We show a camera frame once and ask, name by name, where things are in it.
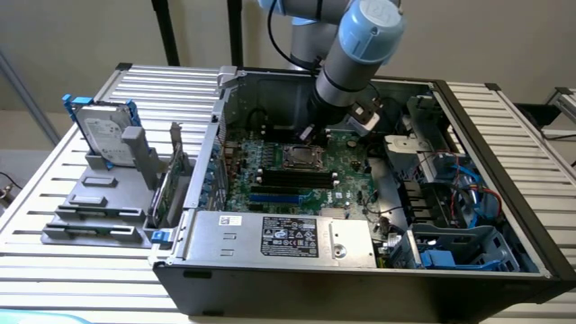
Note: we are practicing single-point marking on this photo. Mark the RAM stick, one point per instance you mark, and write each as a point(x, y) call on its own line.
point(99, 213)
point(97, 231)

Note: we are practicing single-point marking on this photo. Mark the green graphics card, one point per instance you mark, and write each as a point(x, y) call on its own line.
point(169, 182)

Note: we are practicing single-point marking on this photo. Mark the silver power supply unit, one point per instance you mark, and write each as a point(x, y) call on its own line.
point(234, 236)

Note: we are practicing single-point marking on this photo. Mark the small silver heat sink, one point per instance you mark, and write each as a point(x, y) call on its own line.
point(335, 214)

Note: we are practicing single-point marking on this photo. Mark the black RAM slot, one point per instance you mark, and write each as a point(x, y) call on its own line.
point(297, 176)
point(297, 181)
point(297, 186)
point(297, 172)

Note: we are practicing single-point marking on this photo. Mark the blue disk carrier bracket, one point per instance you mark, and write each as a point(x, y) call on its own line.
point(81, 100)

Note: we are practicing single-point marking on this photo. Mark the green motherboard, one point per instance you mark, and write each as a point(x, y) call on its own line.
point(347, 175)

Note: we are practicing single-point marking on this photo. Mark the CPU chip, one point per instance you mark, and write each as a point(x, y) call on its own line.
point(306, 132)

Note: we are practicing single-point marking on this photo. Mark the metal disk bay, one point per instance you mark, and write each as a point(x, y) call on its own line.
point(423, 145)

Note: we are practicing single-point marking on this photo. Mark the grey parts rack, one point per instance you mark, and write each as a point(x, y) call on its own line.
point(95, 199)

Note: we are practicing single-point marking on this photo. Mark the teal cloth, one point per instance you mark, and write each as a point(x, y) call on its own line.
point(37, 318)

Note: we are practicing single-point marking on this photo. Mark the grey disk cage blue clips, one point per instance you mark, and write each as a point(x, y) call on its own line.
point(469, 249)

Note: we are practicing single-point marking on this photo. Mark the black open PC case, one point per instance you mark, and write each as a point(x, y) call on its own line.
point(315, 293)

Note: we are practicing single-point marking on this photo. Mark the blue expansion slot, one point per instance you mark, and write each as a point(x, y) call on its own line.
point(275, 196)

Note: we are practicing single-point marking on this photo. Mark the black stand pole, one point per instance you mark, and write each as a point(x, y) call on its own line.
point(167, 33)
point(235, 33)

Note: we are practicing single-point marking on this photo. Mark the metal CPU socket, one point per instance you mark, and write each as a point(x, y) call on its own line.
point(302, 156)

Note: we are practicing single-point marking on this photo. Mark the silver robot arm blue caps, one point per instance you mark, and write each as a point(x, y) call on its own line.
point(355, 60)

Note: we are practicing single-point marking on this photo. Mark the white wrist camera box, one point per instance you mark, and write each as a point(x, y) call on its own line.
point(365, 121)

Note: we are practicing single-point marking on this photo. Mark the silver hard disk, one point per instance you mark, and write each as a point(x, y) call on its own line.
point(106, 135)

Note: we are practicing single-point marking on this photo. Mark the blue case latch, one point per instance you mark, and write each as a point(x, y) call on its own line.
point(162, 236)

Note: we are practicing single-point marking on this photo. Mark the coin cell battery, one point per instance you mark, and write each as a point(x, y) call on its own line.
point(353, 142)

